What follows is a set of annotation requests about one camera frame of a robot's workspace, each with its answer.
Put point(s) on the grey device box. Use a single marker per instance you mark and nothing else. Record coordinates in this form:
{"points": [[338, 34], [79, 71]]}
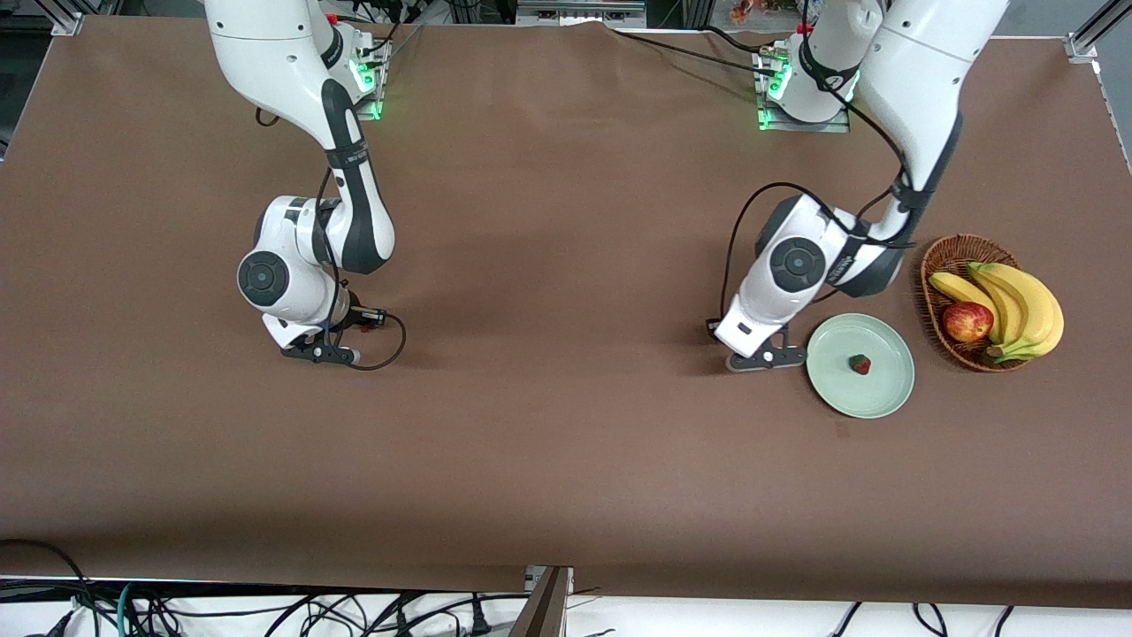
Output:
{"points": [[579, 11]]}

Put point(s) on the pale green plate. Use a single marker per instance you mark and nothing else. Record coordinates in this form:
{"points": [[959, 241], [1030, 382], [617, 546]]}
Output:
{"points": [[875, 389]]}

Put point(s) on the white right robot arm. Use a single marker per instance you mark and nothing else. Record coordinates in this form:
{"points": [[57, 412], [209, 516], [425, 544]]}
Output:
{"points": [[265, 53]]}

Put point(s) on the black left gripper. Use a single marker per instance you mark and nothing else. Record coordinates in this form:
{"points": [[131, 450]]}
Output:
{"points": [[710, 321]]}

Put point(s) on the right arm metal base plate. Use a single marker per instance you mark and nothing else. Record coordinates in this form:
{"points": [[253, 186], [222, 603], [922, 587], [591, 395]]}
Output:
{"points": [[371, 113]]}

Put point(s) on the aluminium frame corner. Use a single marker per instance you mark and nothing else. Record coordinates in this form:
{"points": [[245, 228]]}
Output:
{"points": [[66, 22], [1083, 46]]}

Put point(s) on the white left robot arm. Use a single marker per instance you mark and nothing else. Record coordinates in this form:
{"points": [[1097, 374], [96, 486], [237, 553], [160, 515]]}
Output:
{"points": [[920, 71]]}

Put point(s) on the short yellow banana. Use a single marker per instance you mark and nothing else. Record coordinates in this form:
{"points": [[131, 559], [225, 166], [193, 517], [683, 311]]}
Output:
{"points": [[959, 287]]}

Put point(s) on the red apple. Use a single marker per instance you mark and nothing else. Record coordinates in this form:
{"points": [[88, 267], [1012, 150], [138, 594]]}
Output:
{"points": [[967, 322]]}

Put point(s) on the orange object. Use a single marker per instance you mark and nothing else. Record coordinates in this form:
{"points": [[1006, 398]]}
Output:
{"points": [[750, 11]]}

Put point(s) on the brown table cover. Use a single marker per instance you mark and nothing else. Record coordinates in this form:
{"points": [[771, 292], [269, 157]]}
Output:
{"points": [[548, 460]]}

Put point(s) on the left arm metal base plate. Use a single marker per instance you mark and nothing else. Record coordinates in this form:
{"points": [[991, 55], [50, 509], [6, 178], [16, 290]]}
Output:
{"points": [[796, 126]]}

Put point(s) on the brown wicker basket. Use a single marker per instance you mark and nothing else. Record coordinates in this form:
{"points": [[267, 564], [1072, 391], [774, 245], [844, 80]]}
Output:
{"points": [[951, 257]]}

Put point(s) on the long yellow banana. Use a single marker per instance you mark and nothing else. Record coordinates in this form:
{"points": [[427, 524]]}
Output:
{"points": [[1048, 318]]}

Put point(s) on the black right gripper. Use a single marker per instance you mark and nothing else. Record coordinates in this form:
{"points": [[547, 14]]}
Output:
{"points": [[352, 316]]}

